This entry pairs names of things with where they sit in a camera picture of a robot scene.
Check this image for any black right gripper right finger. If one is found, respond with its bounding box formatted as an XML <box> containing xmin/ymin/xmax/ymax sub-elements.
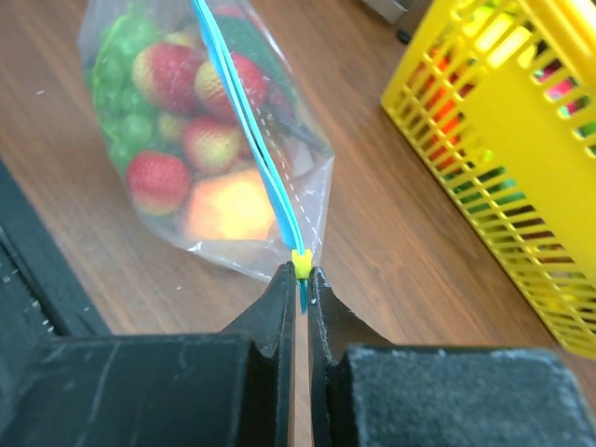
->
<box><xmin>307</xmin><ymin>268</ymin><xmax>595</xmax><ymax>446</ymax></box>

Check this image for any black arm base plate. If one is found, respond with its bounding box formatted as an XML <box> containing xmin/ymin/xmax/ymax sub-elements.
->
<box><xmin>1</xmin><ymin>166</ymin><xmax>111</xmax><ymax>336</ymax></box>

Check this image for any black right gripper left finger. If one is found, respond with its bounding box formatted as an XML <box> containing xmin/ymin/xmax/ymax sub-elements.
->
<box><xmin>1</xmin><ymin>263</ymin><xmax>296</xmax><ymax>446</ymax></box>

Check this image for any red yellow apple toy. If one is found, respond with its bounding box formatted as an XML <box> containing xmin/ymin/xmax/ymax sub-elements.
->
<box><xmin>179</xmin><ymin>169</ymin><xmax>276</xmax><ymax>241</ymax></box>

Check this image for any green grape bunch toy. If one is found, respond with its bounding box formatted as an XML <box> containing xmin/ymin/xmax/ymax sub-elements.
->
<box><xmin>85</xmin><ymin>2</ymin><xmax>162</xmax><ymax>175</ymax></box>

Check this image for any clear zip bag blue seal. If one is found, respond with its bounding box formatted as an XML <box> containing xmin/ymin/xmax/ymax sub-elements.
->
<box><xmin>77</xmin><ymin>1</ymin><xmax>334</xmax><ymax>293</ymax></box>

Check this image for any yellow plastic basket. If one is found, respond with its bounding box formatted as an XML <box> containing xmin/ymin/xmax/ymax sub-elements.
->
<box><xmin>382</xmin><ymin>1</ymin><xmax>595</xmax><ymax>359</ymax></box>

